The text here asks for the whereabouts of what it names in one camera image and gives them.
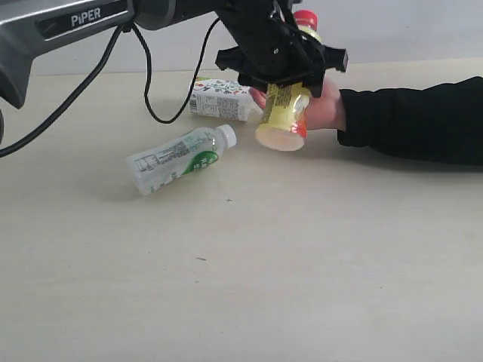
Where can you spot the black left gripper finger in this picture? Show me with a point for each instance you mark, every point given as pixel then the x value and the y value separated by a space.
pixel 231 58

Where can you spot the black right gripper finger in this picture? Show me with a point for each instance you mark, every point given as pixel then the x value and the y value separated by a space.
pixel 323 59

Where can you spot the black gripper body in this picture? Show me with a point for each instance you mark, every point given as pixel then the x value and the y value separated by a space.
pixel 275 51

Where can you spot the clear bottle white printed label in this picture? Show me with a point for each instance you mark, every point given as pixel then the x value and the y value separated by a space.
pixel 225 99

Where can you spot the yellow bottle red cap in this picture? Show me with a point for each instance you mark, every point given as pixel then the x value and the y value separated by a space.
pixel 283 125

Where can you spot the white bottle green label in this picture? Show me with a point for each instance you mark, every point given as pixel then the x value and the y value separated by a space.
pixel 193 151

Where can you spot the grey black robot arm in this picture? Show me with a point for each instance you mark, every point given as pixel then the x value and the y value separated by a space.
pixel 32 28

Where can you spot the forearm in black sleeve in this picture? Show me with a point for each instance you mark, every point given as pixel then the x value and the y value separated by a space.
pixel 440 124

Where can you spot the bare open human hand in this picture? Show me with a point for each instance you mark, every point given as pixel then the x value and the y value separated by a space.
pixel 327 111

